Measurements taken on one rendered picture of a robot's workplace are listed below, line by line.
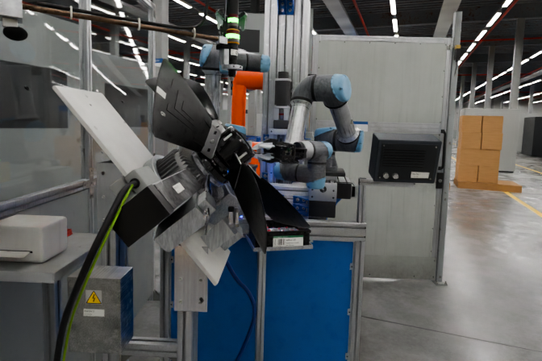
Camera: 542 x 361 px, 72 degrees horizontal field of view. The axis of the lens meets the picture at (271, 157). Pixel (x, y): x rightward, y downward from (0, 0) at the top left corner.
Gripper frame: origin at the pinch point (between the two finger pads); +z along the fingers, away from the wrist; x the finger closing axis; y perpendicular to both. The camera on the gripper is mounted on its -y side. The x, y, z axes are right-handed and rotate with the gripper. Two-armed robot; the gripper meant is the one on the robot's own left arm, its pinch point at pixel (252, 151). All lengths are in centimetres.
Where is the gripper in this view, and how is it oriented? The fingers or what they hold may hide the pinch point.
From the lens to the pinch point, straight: 135.6
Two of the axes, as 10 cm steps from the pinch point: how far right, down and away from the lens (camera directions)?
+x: -0.9, 9.8, 1.8
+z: -8.1, 0.4, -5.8
